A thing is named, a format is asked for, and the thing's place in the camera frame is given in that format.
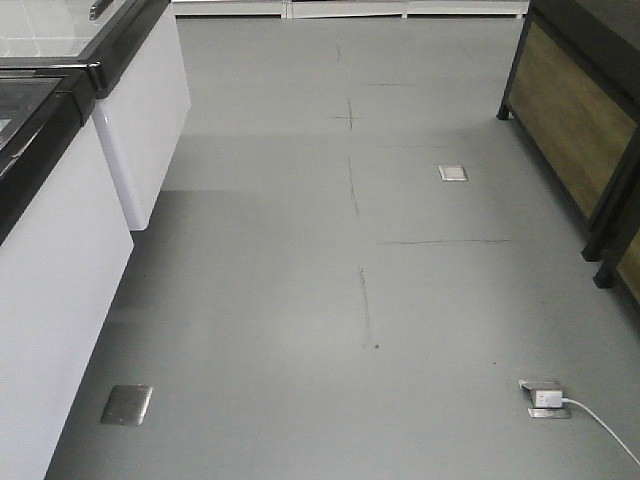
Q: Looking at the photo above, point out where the steel floor socket middle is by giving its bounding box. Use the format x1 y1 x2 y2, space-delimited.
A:
438 165 468 182

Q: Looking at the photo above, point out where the steel floor socket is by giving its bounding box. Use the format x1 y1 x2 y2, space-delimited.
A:
438 165 468 182
100 384 153 426

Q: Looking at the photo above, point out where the white chest freezer far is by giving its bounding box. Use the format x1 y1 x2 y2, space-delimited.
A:
1 1 191 231

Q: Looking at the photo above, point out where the white chest freezer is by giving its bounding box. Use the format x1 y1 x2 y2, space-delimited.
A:
1 1 191 231
1 70 133 479

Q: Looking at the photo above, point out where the steel floor socket left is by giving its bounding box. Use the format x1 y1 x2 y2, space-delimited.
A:
100 384 153 426

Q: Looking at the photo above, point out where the white chest freezer near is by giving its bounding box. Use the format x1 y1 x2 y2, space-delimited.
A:
1 70 133 479

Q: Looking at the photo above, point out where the open floor socket right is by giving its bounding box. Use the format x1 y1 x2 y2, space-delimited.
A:
518 380 571 419

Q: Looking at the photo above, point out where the white supermarket shelving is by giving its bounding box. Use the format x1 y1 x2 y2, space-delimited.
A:
173 0 529 19

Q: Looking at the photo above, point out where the white power adapter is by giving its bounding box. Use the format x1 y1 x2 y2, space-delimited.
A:
531 389 564 409

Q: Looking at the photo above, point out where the black wooden display stand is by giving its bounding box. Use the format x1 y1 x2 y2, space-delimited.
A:
496 1 639 305

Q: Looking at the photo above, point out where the white power cable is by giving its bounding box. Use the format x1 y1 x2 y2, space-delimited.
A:
562 397 640 469

